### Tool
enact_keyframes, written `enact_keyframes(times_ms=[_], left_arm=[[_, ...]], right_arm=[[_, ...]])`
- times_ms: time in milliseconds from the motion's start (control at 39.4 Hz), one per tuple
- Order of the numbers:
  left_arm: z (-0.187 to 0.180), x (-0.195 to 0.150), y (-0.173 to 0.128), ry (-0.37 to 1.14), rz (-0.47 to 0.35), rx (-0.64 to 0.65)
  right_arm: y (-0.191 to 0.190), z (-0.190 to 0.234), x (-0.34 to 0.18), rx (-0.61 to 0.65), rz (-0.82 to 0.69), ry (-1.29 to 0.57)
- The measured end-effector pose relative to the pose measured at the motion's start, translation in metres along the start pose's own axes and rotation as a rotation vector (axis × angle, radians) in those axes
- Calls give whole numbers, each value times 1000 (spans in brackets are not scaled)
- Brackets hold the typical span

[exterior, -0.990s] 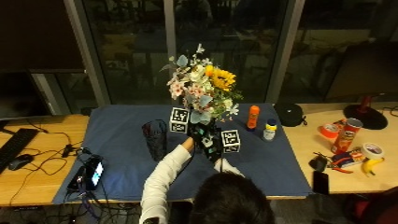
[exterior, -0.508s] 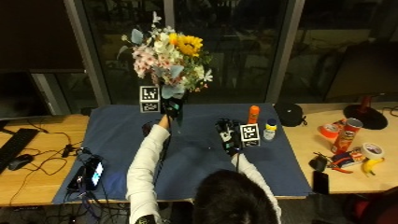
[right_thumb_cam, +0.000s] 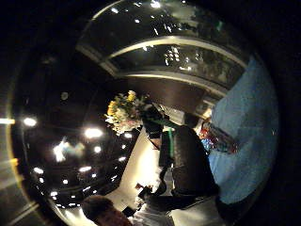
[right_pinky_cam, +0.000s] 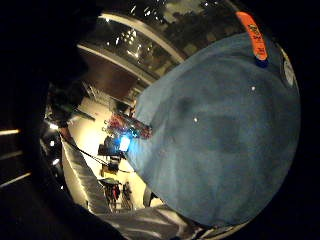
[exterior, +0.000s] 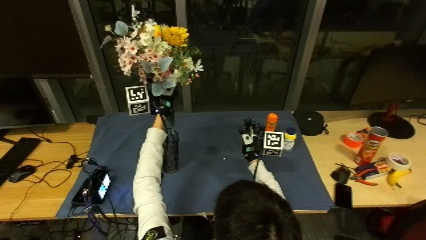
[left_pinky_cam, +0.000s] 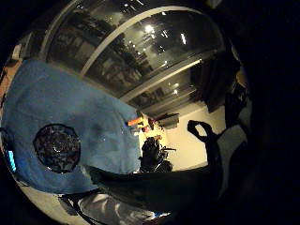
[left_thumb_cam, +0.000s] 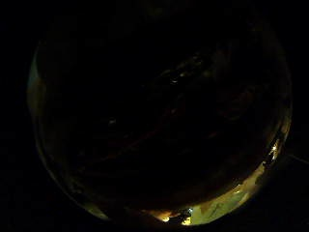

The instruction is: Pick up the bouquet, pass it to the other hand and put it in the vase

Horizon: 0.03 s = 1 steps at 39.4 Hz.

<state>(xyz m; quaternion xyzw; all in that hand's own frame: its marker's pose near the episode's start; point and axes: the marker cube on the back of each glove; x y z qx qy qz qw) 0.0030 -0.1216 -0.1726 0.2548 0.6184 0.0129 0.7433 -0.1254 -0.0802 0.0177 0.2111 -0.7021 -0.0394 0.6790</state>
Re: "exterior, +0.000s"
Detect black cap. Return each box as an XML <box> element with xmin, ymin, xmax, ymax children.
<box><xmin>292</xmin><ymin>110</ymin><xmax>330</xmax><ymax>137</ymax></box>

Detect white marker cube glove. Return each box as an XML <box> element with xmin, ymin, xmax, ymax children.
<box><xmin>261</xmin><ymin>130</ymin><xmax>285</xmax><ymax>157</ymax></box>
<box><xmin>124</xmin><ymin>84</ymin><xmax>152</xmax><ymax>117</ymax></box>

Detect black device with lit screen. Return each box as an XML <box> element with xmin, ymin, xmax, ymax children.
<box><xmin>71</xmin><ymin>165</ymin><xmax>113</xmax><ymax>206</ymax></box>

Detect black table cables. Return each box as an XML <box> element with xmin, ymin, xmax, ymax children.
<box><xmin>8</xmin><ymin>126</ymin><xmax>97</xmax><ymax>219</ymax></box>

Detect red handled pliers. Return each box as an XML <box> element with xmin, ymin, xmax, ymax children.
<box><xmin>350</xmin><ymin>176</ymin><xmax>380</xmax><ymax>187</ymax></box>

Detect black arm strap device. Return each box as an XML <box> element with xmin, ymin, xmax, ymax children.
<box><xmin>140</xmin><ymin>225</ymin><xmax>168</xmax><ymax>240</ymax></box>

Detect black keyboard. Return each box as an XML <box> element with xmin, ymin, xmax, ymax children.
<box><xmin>0</xmin><ymin>136</ymin><xmax>44</xmax><ymax>188</ymax></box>

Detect yellow banana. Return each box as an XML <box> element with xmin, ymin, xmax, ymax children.
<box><xmin>386</xmin><ymin>168</ymin><xmax>413</xmax><ymax>189</ymax></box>

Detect red chips can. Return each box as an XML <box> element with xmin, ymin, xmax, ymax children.
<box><xmin>353</xmin><ymin>126</ymin><xmax>390</xmax><ymax>166</ymax></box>

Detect artificial flower bouquet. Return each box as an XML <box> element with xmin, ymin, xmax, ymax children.
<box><xmin>99</xmin><ymin>4</ymin><xmax>207</xmax><ymax>133</ymax></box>

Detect dark tilted monitor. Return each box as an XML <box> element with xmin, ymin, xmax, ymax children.
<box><xmin>346</xmin><ymin>44</ymin><xmax>426</xmax><ymax>111</ymax></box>

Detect black computer mouse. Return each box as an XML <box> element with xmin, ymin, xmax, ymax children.
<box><xmin>8</xmin><ymin>164</ymin><xmax>37</xmax><ymax>184</ymax></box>

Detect orange tape roll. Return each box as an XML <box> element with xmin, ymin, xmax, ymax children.
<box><xmin>341</xmin><ymin>132</ymin><xmax>365</xmax><ymax>150</ymax></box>

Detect black vase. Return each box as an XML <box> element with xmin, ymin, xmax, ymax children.
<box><xmin>161</xmin><ymin>128</ymin><xmax>181</xmax><ymax>175</ymax></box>

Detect red chair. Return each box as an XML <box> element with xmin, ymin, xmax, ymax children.
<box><xmin>365</xmin><ymin>199</ymin><xmax>426</xmax><ymax>240</ymax></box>

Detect black glove cable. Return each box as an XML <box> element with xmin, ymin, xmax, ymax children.
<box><xmin>252</xmin><ymin>153</ymin><xmax>264</xmax><ymax>183</ymax></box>

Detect white marker cube left glove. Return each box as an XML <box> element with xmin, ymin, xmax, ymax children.
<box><xmin>124</xmin><ymin>84</ymin><xmax>152</xmax><ymax>117</ymax></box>

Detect dark computer monitor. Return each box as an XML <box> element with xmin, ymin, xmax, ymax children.
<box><xmin>0</xmin><ymin>75</ymin><xmax>57</xmax><ymax>130</ymax></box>

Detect black smartphone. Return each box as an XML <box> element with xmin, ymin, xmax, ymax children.
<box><xmin>334</xmin><ymin>182</ymin><xmax>354</xmax><ymax>210</ymax></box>

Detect blue table cloth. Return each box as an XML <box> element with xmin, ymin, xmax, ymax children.
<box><xmin>56</xmin><ymin>111</ymin><xmax>336</xmax><ymax>220</ymax></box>

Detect black round stand red pole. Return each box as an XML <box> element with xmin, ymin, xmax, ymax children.
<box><xmin>366</xmin><ymin>101</ymin><xmax>417</xmax><ymax>140</ymax></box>

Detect person's right hand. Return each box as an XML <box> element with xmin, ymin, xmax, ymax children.
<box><xmin>238</xmin><ymin>118</ymin><xmax>266</xmax><ymax>158</ymax></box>

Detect small white bottle blue cap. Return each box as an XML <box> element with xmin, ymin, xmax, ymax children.
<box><xmin>282</xmin><ymin>126</ymin><xmax>298</xmax><ymax>152</ymax></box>

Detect person's left hand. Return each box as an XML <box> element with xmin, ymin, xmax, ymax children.
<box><xmin>148</xmin><ymin>90</ymin><xmax>179</xmax><ymax>118</ymax></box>

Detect colourful snack packet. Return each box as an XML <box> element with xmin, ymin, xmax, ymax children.
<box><xmin>354</xmin><ymin>159</ymin><xmax>394</xmax><ymax>181</ymax></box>

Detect white marker cube right glove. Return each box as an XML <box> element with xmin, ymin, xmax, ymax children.
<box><xmin>261</xmin><ymin>130</ymin><xmax>285</xmax><ymax>157</ymax></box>

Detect white tape roll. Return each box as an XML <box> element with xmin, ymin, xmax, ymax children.
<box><xmin>386</xmin><ymin>152</ymin><xmax>413</xmax><ymax>172</ymax></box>

